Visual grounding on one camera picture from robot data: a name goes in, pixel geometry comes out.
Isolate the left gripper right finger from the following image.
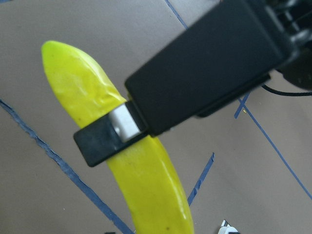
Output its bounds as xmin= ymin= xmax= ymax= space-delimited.
xmin=125 ymin=0 xmax=290 ymax=136

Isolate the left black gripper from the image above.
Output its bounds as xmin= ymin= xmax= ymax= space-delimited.
xmin=255 ymin=0 xmax=312 ymax=88

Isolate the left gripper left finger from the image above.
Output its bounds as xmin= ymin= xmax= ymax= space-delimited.
xmin=73 ymin=101 xmax=147 ymax=167

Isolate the white camera stand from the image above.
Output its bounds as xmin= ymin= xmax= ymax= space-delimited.
xmin=217 ymin=219 xmax=240 ymax=234

